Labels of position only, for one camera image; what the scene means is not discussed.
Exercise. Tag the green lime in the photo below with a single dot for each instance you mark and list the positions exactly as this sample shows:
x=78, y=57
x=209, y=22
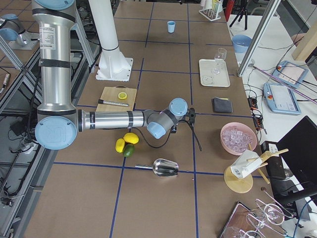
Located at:
x=128, y=150

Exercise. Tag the white wire cup rack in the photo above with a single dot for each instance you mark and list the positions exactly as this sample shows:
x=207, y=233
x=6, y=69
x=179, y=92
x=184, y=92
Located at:
x=211, y=9

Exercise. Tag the upturned wine glasses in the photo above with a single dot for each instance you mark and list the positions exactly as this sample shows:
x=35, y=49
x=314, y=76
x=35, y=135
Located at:
x=264, y=221

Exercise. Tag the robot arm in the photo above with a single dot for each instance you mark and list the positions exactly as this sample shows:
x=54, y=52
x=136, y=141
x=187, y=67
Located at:
x=104, y=22
x=157, y=36

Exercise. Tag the blue tablet near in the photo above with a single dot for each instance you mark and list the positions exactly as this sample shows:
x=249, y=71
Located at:
x=280, y=99

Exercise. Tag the blue bowl at table edge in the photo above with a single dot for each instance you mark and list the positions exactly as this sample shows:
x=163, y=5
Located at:
x=241, y=43

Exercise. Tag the blue tablet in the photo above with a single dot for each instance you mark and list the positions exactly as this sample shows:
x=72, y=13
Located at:
x=280, y=99
x=290, y=73

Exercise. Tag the cream bear tray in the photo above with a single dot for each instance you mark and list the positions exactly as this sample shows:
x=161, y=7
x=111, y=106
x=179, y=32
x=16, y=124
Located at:
x=208, y=79

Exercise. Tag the black monitor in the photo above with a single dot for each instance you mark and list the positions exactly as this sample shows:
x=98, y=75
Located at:
x=301, y=159

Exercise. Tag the wooden stand base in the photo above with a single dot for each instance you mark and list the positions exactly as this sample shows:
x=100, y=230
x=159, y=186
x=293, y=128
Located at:
x=243, y=185

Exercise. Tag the red cylinder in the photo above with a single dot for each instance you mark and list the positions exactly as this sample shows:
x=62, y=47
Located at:
x=228, y=9

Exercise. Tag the half lemon slice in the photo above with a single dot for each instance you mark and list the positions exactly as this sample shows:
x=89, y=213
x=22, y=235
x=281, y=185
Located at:
x=122, y=95

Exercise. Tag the blue tablet far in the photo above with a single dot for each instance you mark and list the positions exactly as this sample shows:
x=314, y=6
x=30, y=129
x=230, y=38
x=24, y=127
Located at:
x=290, y=73

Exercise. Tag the clear wine glass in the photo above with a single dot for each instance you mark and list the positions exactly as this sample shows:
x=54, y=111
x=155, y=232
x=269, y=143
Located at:
x=219, y=58

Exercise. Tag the metal ice scoop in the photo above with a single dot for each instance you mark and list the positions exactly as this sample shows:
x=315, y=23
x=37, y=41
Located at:
x=162, y=167

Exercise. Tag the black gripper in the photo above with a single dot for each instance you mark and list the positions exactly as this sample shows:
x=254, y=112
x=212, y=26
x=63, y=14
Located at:
x=174, y=129

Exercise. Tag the pink bowl with ice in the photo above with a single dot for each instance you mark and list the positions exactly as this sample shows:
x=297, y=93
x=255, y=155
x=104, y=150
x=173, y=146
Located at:
x=236, y=138

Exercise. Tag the wooden cutting board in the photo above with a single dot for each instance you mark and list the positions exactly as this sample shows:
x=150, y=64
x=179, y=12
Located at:
x=111, y=94

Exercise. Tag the whole yellow lemon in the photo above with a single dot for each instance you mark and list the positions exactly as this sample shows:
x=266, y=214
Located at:
x=131, y=138

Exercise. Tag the light blue plastic cup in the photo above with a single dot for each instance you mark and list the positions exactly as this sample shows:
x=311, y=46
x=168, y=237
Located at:
x=171, y=26

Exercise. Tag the black camera tripod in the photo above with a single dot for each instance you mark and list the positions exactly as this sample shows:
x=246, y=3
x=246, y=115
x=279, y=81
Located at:
x=239, y=16

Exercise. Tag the wooden post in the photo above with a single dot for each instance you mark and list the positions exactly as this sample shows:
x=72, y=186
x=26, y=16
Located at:
x=307, y=45

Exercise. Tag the aluminium frame post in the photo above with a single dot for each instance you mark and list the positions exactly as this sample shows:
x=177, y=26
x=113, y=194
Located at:
x=263, y=24

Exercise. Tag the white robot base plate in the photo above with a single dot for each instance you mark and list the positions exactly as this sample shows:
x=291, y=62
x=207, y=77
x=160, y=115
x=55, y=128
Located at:
x=114, y=66

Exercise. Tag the white paper bag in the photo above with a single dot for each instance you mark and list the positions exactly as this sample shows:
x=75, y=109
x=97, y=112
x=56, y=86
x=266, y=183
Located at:
x=246, y=163

